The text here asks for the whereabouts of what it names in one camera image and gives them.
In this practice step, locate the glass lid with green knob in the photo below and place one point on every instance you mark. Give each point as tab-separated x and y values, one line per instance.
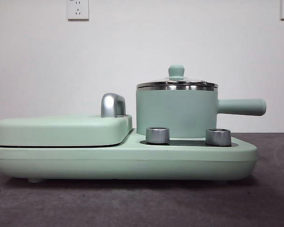
176	72

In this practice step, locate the chrome control knob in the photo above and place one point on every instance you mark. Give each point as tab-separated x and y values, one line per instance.
157	136
218	137

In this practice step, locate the mint green breakfast machine base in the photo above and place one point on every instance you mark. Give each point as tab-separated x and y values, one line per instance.
132	163

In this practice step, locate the black control panel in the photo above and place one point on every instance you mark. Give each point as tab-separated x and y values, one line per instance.
187	142

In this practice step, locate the mint green griddle cover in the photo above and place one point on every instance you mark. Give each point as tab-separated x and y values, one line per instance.
61	130

